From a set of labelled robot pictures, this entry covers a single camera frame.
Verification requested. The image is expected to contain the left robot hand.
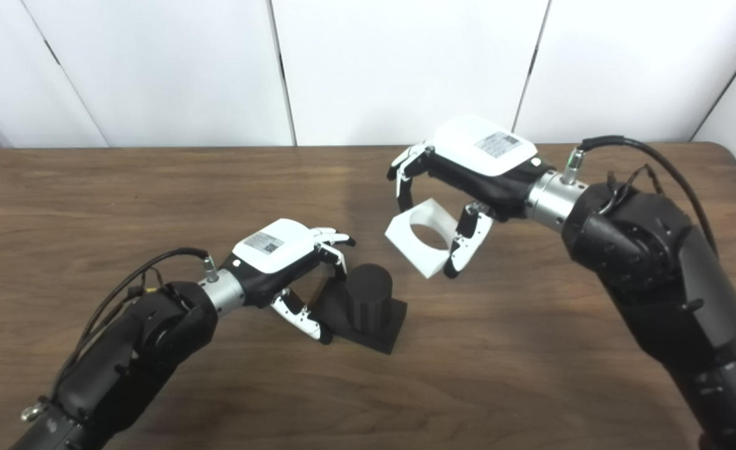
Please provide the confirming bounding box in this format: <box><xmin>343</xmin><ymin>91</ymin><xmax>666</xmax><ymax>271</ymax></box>
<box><xmin>231</xmin><ymin>218</ymin><xmax>356</xmax><ymax>344</ymax></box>

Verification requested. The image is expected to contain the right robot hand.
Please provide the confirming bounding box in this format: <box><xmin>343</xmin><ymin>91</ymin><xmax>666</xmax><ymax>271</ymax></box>
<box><xmin>387</xmin><ymin>115</ymin><xmax>556</xmax><ymax>279</ymax></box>

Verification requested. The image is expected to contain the black peg with square base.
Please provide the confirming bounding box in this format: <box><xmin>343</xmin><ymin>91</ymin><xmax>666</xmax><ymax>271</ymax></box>
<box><xmin>311</xmin><ymin>263</ymin><xmax>408</xmax><ymax>355</ymax></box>

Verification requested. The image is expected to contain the white square piece with hole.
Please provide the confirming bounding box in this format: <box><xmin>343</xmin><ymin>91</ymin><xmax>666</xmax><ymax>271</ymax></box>
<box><xmin>385</xmin><ymin>198</ymin><xmax>462</xmax><ymax>279</ymax></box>

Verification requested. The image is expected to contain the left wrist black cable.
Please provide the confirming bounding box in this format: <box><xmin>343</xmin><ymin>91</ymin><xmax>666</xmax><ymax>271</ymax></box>
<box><xmin>49</xmin><ymin>247</ymin><xmax>222</xmax><ymax>401</ymax></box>

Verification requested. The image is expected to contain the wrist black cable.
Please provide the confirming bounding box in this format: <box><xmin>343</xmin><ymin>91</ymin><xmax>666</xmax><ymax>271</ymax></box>
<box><xmin>562</xmin><ymin>135</ymin><xmax>719</xmax><ymax>257</ymax></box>
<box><xmin>49</xmin><ymin>247</ymin><xmax>222</xmax><ymax>401</ymax></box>

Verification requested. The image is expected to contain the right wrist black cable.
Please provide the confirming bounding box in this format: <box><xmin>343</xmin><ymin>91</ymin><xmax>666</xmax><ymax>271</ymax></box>
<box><xmin>562</xmin><ymin>135</ymin><xmax>719</xmax><ymax>257</ymax></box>

